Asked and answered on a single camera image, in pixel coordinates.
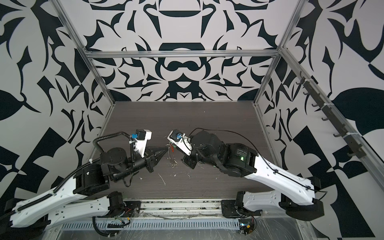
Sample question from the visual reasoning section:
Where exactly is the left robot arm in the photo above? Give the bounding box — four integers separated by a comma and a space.
1, 147, 168, 240

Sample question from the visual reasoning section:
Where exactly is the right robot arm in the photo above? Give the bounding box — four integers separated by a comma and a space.
175, 131, 325, 221

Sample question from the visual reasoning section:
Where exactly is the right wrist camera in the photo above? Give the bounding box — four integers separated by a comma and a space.
167, 129, 193, 156

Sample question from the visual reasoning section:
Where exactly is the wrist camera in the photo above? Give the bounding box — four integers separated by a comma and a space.
167, 129, 193, 156
130, 129, 152, 158

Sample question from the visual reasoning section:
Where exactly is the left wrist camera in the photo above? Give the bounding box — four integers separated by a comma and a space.
130, 129, 152, 158

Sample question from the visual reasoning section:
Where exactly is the aluminium front rail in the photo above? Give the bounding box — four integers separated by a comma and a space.
124, 198, 223, 220

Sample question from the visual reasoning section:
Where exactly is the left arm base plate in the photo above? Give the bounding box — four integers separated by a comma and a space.
120, 201, 142, 218

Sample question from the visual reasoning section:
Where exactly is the black corrugated cable conduit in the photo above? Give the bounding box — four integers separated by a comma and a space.
0, 131, 135, 238

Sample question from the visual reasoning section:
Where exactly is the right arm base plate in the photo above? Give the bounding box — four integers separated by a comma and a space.
221, 200, 248, 219

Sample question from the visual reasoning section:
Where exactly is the white slotted cable duct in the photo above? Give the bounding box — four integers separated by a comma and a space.
62, 219, 240, 231

